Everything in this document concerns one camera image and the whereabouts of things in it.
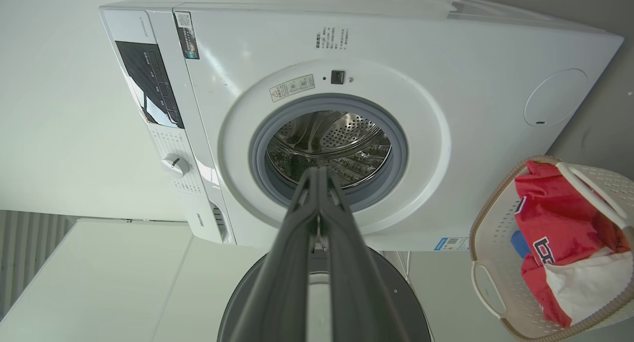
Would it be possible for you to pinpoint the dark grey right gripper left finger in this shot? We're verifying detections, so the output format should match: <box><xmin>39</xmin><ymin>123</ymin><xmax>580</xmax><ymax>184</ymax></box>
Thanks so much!
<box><xmin>228</xmin><ymin>167</ymin><xmax>321</xmax><ymax>342</ymax></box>

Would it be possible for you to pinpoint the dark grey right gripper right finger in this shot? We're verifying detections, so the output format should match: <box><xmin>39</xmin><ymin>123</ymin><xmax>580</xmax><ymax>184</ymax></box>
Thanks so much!
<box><xmin>319</xmin><ymin>167</ymin><xmax>412</xmax><ymax>342</ymax></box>

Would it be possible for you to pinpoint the black round washing machine door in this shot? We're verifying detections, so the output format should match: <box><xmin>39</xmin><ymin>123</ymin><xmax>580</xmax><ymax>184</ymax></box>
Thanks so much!
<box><xmin>217</xmin><ymin>247</ymin><xmax>432</xmax><ymax>342</ymax></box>

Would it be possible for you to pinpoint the grey rubber door gasket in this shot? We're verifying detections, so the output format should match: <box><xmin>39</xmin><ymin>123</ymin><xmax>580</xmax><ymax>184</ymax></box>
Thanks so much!
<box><xmin>249</xmin><ymin>94</ymin><xmax>409</xmax><ymax>213</ymax></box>

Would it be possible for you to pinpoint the steel perforated washing drum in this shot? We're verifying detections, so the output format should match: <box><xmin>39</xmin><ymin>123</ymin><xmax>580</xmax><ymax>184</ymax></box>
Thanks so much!
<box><xmin>266</xmin><ymin>110</ymin><xmax>393</xmax><ymax>189</ymax></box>

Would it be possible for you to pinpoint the white front-load washing machine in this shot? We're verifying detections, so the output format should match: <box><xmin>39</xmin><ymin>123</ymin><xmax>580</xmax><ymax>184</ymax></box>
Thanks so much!
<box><xmin>98</xmin><ymin>0</ymin><xmax>625</xmax><ymax>253</ymax></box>

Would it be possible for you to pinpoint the white detergent drawer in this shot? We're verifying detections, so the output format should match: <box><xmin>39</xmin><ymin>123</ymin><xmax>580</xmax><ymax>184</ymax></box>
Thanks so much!
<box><xmin>186</xmin><ymin>194</ymin><xmax>233</xmax><ymax>246</ymax></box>

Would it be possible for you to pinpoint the blue energy label sticker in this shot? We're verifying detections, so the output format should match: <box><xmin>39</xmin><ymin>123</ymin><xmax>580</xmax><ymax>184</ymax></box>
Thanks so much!
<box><xmin>434</xmin><ymin>237</ymin><xmax>470</xmax><ymax>251</ymax></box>

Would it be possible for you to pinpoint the white plastic laundry basket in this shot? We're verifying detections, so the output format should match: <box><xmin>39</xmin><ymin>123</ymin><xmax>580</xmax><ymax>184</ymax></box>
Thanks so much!
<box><xmin>469</xmin><ymin>155</ymin><xmax>634</xmax><ymax>342</ymax></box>

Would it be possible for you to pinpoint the white cabinet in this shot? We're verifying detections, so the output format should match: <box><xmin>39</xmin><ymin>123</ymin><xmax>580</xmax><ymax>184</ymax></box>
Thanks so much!
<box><xmin>0</xmin><ymin>218</ymin><xmax>270</xmax><ymax>342</ymax></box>

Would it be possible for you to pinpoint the white round program knob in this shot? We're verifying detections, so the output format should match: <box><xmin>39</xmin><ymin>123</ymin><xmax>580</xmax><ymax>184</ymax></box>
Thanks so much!
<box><xmin>161</xmin><ymin>153</ymin><xmax>190</xmax><ymax>178</ymax></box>

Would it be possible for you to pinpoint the blue garment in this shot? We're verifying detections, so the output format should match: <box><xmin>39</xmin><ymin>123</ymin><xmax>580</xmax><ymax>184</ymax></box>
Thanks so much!
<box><xmin>511</xmin><ymin>230</ymin><xmax>531</xmax><ymax>259</ymax></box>

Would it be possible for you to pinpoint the white warning sticker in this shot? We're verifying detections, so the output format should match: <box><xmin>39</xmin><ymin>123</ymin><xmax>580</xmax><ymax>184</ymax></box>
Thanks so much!
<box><xmin>269</xmin><ymin>74</ymin><xmax>316</xmax><ymax>103</ymax></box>

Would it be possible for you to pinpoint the red sports jersey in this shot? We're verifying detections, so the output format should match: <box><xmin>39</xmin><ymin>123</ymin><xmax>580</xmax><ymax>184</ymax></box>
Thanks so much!
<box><xmin>514</xmin><ymin>160</ymin><xmax>634</xmax><ymax>329</ymax></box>

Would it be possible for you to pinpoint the white garment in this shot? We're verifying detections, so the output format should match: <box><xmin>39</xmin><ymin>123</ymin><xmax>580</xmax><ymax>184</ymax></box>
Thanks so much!
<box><xmin>542</xmin><ymin>247</ymin><xmax>634</xmax><ymax>327</ymax></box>

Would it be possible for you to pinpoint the black control display panel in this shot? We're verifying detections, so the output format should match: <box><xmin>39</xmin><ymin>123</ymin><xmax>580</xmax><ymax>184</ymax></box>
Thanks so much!
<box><xmin>115</xmin><ymin>40</ymin><xmax>185</xmax><ymax>130</ymax></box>

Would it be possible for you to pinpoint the grey ribbed panel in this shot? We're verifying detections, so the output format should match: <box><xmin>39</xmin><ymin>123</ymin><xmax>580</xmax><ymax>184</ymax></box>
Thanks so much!
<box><xmin>0</xmin><ymin>210</ymin><xmax>77</xmax><ymax>318</ymax></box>

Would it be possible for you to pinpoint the black QR code sticker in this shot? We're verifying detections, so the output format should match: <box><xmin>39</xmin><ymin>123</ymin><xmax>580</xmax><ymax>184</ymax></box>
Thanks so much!
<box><xmin>174</xmin><ymin>11</ymin><xmax>200</xmax><ymax>60</ymax></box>

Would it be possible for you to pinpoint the round white filter cover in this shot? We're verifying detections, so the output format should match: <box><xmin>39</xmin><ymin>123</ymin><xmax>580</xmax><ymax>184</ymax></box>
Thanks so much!
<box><xmin>524</xmin><ymin>68</ymin><xmax>589</xmax><ymax>127</ymax></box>

